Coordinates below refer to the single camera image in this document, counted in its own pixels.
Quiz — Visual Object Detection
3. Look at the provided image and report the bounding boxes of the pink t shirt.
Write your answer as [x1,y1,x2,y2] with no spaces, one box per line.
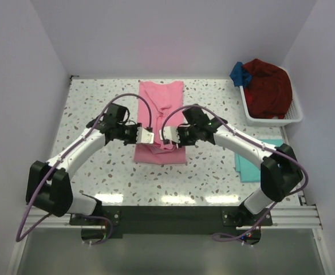
[134,81,186,165]

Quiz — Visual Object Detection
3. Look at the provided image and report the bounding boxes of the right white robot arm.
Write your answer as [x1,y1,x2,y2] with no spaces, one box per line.
[171,104,308,225]

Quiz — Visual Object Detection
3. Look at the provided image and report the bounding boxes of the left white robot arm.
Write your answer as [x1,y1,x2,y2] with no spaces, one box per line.
[25,103,141,225]

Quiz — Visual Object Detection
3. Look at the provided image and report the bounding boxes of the folded teal t shirt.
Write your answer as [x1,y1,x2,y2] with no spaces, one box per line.
[234,144,271,183]

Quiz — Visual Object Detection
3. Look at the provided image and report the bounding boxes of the blue t shirt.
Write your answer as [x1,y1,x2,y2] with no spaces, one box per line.
[230,62,253,88]

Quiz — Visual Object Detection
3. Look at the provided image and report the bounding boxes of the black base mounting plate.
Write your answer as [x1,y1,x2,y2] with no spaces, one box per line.
[69,206,273,244]

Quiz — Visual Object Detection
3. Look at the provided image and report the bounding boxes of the dark red t shirt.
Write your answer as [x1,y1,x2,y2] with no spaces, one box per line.
[242,58,293,119]

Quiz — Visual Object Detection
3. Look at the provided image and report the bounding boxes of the white plastic laundry basket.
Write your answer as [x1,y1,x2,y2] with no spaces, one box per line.
[235,65,304,127]

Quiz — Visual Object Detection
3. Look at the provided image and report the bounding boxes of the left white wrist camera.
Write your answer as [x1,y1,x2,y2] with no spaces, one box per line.
[136,127,154,144]

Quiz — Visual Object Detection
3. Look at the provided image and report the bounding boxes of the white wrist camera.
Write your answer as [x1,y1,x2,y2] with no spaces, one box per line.
[136,127,154,144]
[159,126,180,144]

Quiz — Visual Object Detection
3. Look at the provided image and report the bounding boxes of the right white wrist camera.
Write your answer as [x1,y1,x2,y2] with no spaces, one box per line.
[159,126,180,144]

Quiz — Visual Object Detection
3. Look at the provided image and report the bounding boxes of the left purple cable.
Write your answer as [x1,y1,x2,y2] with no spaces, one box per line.
[15,93,153,243]

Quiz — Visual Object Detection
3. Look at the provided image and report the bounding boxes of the purple cable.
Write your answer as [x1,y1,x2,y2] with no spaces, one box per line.
[15,93,153,243]
[161,105,310,243]

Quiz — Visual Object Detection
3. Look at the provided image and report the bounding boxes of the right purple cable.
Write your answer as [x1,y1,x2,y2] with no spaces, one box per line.
[161,105,310,243]

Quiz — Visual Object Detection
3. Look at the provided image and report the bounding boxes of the aluminium frame rail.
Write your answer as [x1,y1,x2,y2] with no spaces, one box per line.
[20,203,324,229]

